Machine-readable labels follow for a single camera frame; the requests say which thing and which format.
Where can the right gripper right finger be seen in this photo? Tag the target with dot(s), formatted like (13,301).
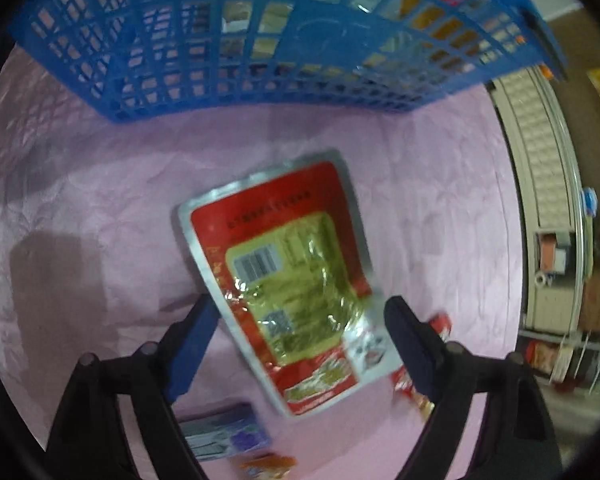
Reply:
(516,438)

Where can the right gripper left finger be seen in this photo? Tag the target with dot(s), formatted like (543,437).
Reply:
(88,441)

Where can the red snack bar wrapper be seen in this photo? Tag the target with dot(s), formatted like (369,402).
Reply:
(412,383)

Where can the purple Doublemint gum pack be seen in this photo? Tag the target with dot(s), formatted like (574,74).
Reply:
(225,433)

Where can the orange snack bar wrapper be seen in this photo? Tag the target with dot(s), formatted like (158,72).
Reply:
(268,467)

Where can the red yellow snack pouch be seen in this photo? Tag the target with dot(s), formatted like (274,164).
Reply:
(284,257)

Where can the pink quilted tablecloth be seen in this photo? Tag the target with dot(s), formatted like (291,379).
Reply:
(92,258)

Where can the white TV cabinet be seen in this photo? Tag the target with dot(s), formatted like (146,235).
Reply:
(552,218)

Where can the blue plastic basket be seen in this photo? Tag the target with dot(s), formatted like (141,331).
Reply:
(133,59)

